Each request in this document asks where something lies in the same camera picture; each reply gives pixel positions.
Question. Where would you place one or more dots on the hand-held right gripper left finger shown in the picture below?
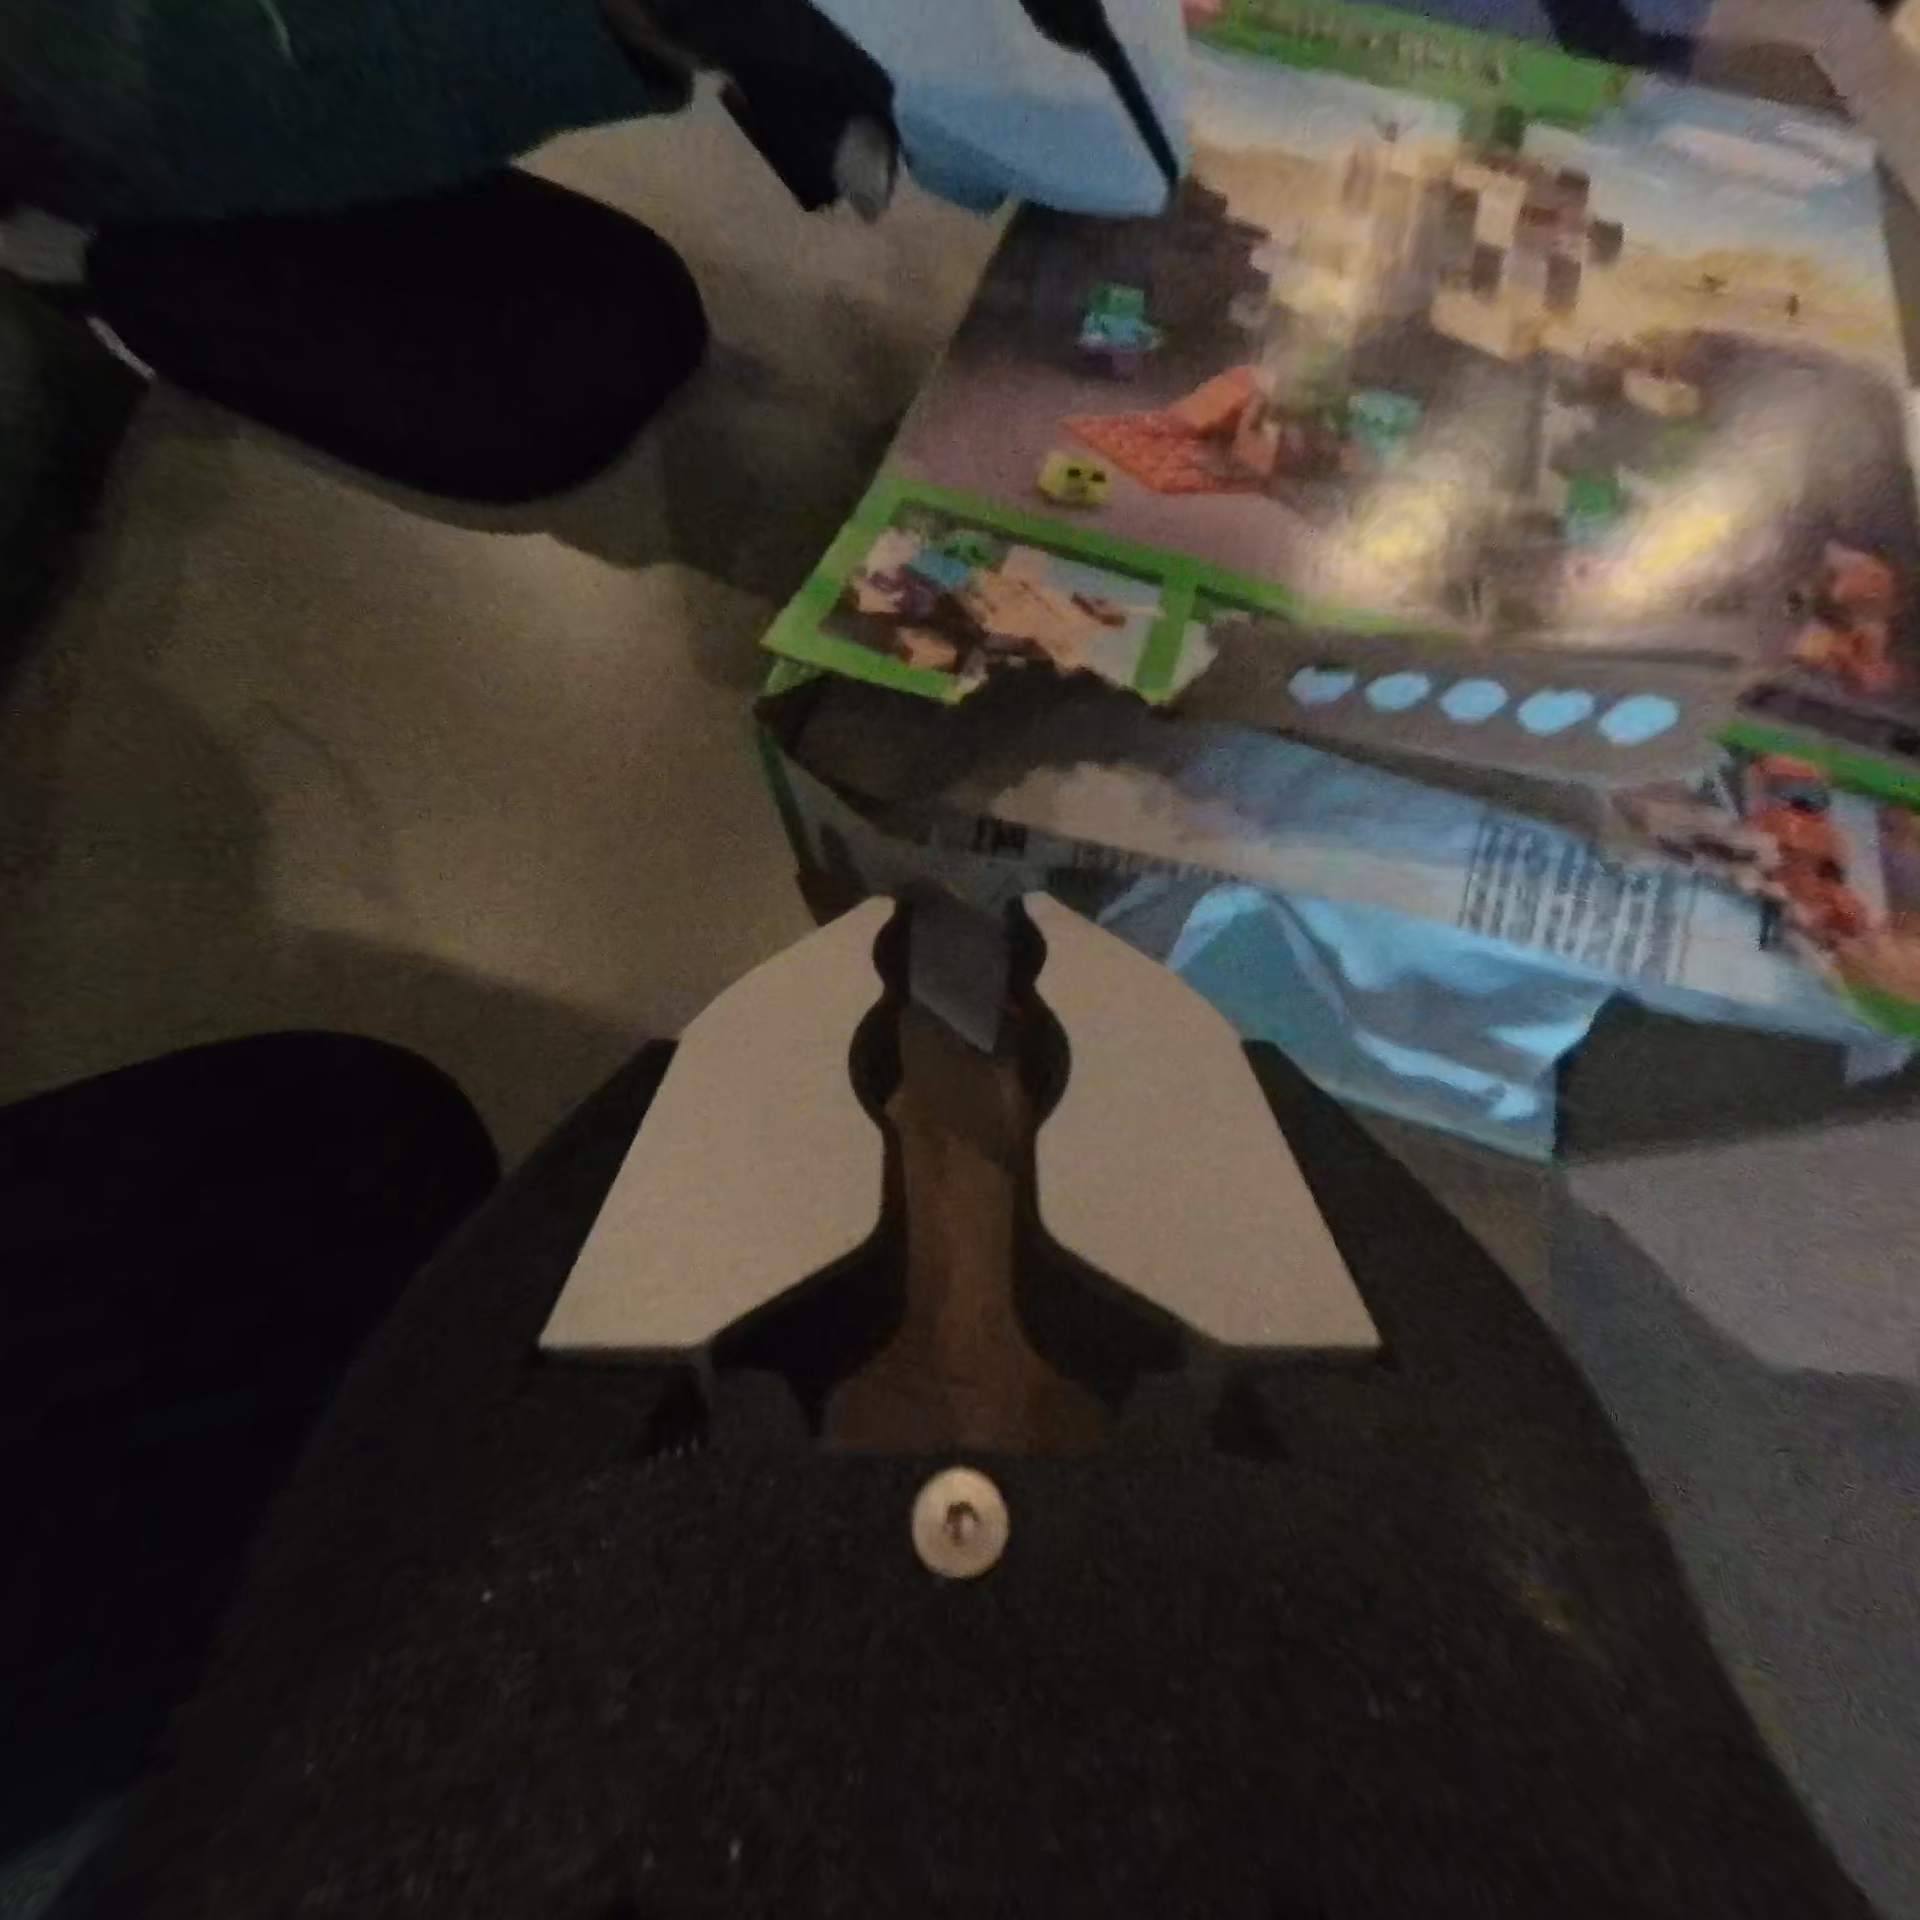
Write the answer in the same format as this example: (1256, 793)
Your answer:
(735, 1171)

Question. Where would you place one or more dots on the person's left forearm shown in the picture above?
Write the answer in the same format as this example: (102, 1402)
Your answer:
(301, 76)

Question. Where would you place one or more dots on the person's right leg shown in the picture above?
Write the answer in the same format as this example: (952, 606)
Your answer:
(196, 1350)

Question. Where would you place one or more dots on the grey desk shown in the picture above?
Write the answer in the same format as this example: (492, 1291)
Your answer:
(375, 780)

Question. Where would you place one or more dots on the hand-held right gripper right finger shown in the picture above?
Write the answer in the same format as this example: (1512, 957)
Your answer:
(1201, 1171)

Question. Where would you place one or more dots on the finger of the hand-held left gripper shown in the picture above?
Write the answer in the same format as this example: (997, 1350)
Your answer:
(1020, 121)

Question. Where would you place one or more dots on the green toy brick box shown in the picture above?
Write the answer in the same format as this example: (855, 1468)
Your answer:
(1349, 377)

